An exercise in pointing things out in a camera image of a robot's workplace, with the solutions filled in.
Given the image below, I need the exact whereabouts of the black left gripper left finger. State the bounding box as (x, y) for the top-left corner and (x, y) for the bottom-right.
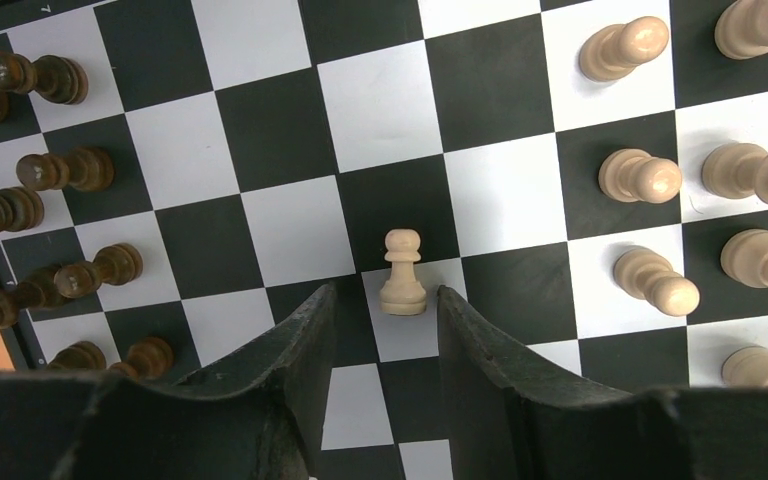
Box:
(0, 284), (337, 479)

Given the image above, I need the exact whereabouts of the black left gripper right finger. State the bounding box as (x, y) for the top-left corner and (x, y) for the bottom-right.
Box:
(437, 286), (768, 479)

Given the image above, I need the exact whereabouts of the white chess pawn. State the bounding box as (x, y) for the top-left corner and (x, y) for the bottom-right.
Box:
(379, 229), (427, 316)

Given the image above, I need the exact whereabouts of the white chess pawn second row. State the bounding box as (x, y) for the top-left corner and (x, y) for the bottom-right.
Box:
(598, 149), (683, 204)
(578, 16), (670, 82)
(613, 247), (700, 317)

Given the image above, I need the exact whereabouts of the black white chessboard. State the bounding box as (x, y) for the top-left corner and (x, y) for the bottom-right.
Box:
(0, 1), (768, 479)

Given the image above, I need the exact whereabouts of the white chess piece being passed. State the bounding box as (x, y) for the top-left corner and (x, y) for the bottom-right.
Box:
(714, 0), (768, 60)

